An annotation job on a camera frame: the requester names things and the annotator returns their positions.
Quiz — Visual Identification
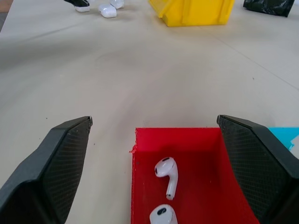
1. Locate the black and white object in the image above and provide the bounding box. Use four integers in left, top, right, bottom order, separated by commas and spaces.
64, 0, 91, 13

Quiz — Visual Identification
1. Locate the black plastic bag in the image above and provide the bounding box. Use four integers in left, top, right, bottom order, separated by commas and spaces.
242, 0, 295, 18

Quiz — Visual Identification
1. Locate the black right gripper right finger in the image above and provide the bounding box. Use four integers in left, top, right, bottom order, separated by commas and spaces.
216, 114, 299, 224

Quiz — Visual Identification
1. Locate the yellow plastic bin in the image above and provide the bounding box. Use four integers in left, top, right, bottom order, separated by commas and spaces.
149, 0, 235, 28

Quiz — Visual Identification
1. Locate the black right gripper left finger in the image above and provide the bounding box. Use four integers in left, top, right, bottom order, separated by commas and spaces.
0, 116, 93, 224

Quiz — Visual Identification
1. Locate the cyan plastic tray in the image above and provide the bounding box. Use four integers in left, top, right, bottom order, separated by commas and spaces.
267, 126, 299, 151

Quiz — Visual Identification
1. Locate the white earbud charging case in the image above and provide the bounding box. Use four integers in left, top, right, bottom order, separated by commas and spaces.
97, 0, 125, 19

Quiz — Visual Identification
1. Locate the white earbud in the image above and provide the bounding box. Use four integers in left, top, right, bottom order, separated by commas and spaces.
154, 156, 179, 201
149, 204, 179, 224

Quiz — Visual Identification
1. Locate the red plastic tray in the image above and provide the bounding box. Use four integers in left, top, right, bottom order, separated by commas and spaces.
128, 127, 261, 224

